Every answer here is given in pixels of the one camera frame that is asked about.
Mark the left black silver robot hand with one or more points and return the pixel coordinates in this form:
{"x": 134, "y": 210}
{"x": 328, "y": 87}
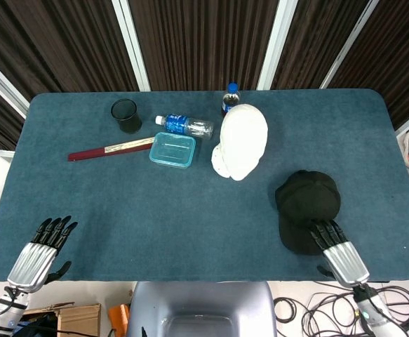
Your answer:
{"x": 32, "y": 263}

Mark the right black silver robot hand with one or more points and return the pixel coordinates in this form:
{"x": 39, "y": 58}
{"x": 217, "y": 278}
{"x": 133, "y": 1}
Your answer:
{"x": 344, "y": 261}

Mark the black cap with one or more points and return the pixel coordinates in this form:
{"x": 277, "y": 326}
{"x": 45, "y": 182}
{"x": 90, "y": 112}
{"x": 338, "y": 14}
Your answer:
{"x": 306, "y": 200}

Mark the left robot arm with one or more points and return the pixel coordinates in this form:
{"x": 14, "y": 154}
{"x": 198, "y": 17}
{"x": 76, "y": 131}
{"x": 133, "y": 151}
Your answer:
{"x": 6, "y": 312}

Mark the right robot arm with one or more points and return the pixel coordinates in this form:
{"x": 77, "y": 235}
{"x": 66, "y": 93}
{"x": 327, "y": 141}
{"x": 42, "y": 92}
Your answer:
{"x": 374, "y": 312}

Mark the brown cardboard box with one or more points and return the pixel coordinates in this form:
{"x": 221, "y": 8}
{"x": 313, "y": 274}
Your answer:
{"x": 78, "y": 319}

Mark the orange object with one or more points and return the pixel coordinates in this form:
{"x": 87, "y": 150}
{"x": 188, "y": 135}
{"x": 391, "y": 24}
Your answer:
{"x": 118, "y": 316}

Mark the dark red folded fan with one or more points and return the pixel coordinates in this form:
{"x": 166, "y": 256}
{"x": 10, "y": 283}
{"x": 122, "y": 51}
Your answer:
{"x": 92, "y": 153}

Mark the grey robot torso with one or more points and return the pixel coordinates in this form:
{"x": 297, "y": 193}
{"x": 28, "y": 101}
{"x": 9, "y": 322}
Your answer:
{"x": 200, "y": 305}

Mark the white foam mannequin head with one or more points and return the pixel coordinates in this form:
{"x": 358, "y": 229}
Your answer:
{"x": 242, "y": 140}

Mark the blue velvet tablecloth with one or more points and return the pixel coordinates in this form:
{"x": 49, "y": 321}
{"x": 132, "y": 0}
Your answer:
{"x": 190, "y": 210}

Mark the black mesh pen cup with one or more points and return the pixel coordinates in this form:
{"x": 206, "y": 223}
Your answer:
{"x": 126, "y": 117}

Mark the clear blue-rimmed plastic container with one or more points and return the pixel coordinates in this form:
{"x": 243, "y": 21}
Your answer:
{"x": 172, "y": 151}

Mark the dark cola bottle blue cap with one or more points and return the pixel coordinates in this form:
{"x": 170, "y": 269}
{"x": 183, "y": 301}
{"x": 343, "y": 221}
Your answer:
{"x": 230, "y": 102}

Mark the clear blue-label water bottle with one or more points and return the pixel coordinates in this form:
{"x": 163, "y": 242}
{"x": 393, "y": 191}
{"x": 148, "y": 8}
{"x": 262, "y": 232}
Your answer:
{"x": 179, "y": 123}

